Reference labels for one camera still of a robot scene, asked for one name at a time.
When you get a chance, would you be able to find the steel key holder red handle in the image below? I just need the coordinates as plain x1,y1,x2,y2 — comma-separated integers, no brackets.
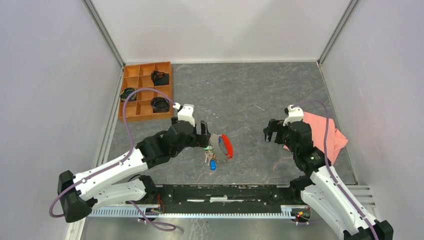
209,133,234,163

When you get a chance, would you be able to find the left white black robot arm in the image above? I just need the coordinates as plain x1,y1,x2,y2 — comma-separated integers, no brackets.
55,120,211,223

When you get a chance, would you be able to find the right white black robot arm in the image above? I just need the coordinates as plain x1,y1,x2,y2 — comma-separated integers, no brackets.
263,119,394,240

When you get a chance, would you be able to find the blue key tag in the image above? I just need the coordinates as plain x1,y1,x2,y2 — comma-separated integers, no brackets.
209,160,217,171

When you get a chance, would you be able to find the black rolled item bottom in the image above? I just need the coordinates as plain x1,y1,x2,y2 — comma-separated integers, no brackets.
150,96,170,113

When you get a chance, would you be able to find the pink folded cloth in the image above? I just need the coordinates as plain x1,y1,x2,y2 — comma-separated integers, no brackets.
303,112,348,164

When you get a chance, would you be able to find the orange compartment tray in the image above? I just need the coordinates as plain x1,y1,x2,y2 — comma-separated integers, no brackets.
118,61,173,122

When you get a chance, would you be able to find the black rolled item top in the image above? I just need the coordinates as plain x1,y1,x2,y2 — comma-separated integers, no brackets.
150,70,170,86

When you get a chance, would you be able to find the green black rolled item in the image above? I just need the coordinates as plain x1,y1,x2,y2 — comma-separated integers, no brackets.
119,87,137,103

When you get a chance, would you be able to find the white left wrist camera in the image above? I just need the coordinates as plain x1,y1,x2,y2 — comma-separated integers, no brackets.
172,102,196,127

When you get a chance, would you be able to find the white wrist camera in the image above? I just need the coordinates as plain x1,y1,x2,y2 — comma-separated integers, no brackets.
172,102,196,127
283,104,304,126

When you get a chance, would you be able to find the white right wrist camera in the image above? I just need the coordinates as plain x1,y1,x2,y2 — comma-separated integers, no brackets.
283,104,304,126

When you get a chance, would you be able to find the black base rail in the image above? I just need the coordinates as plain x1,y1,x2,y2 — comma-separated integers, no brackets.
135,184,308,214

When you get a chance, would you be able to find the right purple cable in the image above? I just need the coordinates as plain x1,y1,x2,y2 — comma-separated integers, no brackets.
288,100,380,240

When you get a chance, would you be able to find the purple cable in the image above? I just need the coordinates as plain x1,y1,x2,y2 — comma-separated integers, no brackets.
48,87,181,232
288,100,380,240

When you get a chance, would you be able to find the white slotted cable duct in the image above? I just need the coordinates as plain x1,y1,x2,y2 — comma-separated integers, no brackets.
88,205,298,220

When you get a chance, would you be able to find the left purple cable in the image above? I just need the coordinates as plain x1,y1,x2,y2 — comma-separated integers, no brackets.
48,87,181,232

